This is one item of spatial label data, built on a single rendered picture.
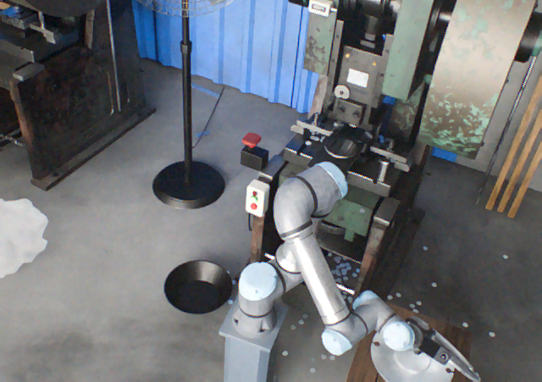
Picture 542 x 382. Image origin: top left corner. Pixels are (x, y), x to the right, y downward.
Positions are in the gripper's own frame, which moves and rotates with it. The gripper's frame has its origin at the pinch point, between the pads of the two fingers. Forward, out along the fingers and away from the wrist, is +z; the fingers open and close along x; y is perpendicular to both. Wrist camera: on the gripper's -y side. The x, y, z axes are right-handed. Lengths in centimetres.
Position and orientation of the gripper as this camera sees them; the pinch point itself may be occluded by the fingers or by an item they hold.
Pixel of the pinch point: (430, 342)
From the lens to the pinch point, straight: 199.6
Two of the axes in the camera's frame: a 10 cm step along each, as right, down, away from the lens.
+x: -5.6, 8.3, 0.5
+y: -7.0, -5.0, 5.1
